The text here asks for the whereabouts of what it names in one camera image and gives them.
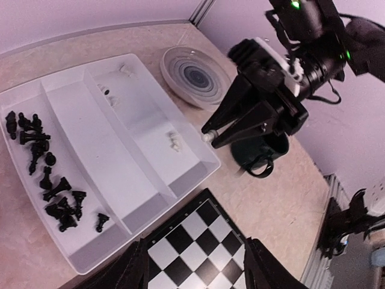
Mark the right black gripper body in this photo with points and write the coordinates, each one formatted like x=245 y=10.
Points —
x=292 y=112

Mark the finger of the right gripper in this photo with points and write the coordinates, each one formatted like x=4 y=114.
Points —
x=260 y=119
x=240 y=97

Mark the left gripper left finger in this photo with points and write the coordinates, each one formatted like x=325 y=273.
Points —
x=130 y=270

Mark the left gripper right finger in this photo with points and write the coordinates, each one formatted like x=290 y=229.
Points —
x=263 y=270

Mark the white pawn second row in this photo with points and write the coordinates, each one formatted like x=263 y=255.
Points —
x=210 y=136

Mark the black and silver chessboard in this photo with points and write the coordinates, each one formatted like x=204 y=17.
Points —
x=198 y=247

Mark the white knight first row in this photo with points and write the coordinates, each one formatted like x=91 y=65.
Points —
x=175 y=142

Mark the white plastic divided tray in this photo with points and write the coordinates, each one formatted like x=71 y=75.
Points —
x=120 y=156

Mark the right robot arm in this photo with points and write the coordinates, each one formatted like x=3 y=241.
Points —
x=314 y=32

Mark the white chess piece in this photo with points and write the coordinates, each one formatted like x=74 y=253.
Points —
x=126 y=70

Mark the dark green mug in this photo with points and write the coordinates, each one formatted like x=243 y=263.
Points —
x=256 y=155

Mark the white plate with rings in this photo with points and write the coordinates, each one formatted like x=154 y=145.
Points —
x=194 y=77

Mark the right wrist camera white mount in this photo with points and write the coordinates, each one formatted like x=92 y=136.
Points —
x=265 y=67

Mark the right aluminium frame post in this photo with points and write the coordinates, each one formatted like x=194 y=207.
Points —
x=200 y=12

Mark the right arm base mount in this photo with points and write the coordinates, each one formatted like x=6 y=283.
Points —
x=339 y=224

